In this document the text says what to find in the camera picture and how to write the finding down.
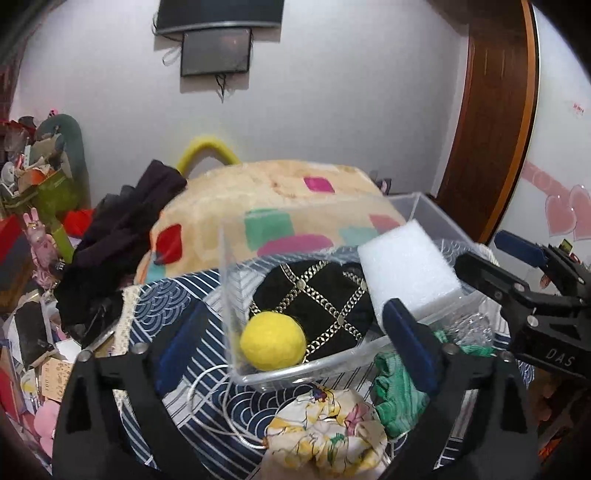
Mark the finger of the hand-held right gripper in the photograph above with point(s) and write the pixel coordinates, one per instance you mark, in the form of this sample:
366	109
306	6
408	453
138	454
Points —
517	247
489	277

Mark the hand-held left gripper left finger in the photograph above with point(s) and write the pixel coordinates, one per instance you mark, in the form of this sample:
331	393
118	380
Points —
182	344

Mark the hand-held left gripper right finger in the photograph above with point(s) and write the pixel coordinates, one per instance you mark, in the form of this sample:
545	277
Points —
411	344

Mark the clear plastic box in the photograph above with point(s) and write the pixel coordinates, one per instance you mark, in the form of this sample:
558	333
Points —
231	323

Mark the white foam block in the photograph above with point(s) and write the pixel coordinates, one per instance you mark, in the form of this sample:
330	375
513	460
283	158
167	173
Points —
406	267

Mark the clear bubble wrap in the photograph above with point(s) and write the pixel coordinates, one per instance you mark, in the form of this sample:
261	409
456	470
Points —
475	330

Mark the green knitted cloth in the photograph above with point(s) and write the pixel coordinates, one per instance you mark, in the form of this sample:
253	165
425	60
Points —
397	401

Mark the blue wave-patterned cloth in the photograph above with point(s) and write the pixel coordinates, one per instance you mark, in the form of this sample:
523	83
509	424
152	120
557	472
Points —
212	420

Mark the yellow felt ball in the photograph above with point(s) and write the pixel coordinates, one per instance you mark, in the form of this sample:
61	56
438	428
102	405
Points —
272	339

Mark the dark purple cloth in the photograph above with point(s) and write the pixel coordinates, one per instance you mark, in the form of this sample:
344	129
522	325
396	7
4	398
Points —
115	240

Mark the floral fabric scrunchie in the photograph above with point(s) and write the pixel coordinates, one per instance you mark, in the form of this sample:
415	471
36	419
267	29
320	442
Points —
318	434

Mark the pink plush toy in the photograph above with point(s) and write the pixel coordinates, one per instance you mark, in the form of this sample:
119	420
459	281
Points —
45	427

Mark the red cloth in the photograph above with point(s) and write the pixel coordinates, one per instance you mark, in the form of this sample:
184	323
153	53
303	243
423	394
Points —
78	221

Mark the pink rabbit figure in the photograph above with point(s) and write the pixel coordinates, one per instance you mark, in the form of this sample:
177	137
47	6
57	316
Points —
41	247

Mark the beige cushion with coloured squares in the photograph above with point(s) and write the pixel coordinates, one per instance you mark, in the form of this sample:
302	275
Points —
258	189

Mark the green cardboard box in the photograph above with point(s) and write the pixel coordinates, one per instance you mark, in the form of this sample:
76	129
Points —
51	194

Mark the pink heart wall stickers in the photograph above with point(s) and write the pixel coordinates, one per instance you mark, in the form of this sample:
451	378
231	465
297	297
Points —
561	207

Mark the brown wooden door frame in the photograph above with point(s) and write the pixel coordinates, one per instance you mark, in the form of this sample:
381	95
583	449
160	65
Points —
494	115

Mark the dark wall-mounted panel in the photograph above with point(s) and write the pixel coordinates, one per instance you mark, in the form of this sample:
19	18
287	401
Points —
219	11

